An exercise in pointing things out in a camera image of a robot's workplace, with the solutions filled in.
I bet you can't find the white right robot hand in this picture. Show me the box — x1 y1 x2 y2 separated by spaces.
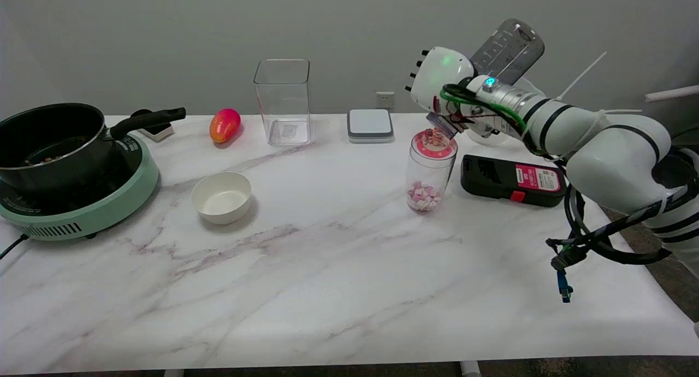
405 46 496 138

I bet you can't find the clear bottle with pink sleeve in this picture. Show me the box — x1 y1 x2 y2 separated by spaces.
425 19 546 140

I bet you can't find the grey white square lid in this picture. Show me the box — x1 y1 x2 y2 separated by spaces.
347 109 395 144

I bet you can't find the clear jar with pink lid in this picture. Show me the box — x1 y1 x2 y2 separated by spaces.
405 128 458 213

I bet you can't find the black device with pink label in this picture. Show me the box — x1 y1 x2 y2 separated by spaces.
460 154 567 208

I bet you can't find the clear square plastic container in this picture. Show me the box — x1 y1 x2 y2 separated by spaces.
253 59 313 147

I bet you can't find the red orange mango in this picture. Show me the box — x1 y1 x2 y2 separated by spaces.
209 108 242 144

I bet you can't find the white pipe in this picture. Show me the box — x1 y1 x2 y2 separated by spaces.
644 85 699 103

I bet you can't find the white bowl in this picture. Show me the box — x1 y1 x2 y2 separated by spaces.
191 172 253 225

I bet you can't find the small white black device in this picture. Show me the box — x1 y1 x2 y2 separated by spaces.
131 109 175 143

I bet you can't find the green induction cooker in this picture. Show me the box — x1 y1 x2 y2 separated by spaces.
0 132 160 241

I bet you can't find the green robot cable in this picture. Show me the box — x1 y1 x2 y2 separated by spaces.
439 84 528 133

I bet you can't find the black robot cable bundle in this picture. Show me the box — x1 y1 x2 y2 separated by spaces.
546 148 699 304

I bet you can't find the black saucepan with handle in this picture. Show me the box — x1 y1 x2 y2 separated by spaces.
0 103 187 195

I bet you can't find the black cooker power cord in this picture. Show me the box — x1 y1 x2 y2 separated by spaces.
0 234 27 260

